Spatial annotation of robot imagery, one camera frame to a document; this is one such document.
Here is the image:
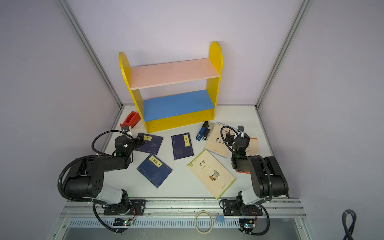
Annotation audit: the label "dark purple book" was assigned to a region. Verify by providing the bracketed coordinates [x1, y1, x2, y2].
[134, 133, 164, 155]
[171, 133, 194, 160]

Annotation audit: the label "blue book yellow label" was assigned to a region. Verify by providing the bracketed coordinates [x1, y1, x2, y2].
[137, 154, 173, 188]

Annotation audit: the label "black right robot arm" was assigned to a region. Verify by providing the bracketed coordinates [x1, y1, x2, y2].
[220, 126, 289, 215]

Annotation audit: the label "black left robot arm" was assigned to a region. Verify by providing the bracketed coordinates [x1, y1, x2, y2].
[57, 130, 145, 215]

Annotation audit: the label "beige book orange edge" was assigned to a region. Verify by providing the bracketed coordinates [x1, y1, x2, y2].
[235, 138, 260, 174]

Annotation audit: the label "beige book blue edge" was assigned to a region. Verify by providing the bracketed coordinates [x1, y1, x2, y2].
[204, 122, 230, 158]

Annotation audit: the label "red tape dispenser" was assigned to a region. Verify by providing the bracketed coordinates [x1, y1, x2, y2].
[120, 111, 141, 130]

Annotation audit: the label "blue black stapler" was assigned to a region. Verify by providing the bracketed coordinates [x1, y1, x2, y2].
[196, 121, 209, 141]

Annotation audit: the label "yellow shelf pink blue boards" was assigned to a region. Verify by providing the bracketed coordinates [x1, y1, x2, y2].
[119, 42, 224, 133]

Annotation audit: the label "beige book green edge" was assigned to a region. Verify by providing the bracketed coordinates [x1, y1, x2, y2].
[187, 150, 236, 200]

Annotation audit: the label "left green circuit board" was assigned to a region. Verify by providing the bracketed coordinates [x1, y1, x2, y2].
[113, 219, 135, 227]

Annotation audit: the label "green circuit board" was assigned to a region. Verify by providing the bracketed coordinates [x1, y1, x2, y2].
[239, 218, 257, 229]
[113, 219, 135, 227]

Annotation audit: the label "small blue cap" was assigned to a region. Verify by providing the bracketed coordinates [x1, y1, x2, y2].
[216, 215, 225, 224]

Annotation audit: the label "right green circuit board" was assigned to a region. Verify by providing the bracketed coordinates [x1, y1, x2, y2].
[239, 218, 257, 229]

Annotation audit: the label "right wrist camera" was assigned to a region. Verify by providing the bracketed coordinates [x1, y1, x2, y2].
[237, 126, 244, 134]

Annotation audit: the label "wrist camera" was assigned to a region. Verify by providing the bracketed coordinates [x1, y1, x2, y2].
[237, 126, 244, 134]
[121, 126, 132, 135]

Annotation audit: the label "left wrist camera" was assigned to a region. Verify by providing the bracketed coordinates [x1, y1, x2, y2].
[121, 126, 132, 135]

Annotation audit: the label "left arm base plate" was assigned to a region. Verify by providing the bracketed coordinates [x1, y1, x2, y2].
[103, 199, 147, 216]

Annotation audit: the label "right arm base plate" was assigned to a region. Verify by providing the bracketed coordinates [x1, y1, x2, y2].
[219, 199, 263, 217]

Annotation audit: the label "beige tape ring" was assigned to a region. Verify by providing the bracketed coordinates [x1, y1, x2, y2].
[194, 210, 214, 235]

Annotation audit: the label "aluminium front rail frame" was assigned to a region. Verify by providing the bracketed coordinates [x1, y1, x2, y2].
[53, 198, 312, 240]

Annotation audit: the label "black cable loop right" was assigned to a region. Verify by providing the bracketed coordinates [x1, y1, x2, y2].
[342, 209, 358, 240]

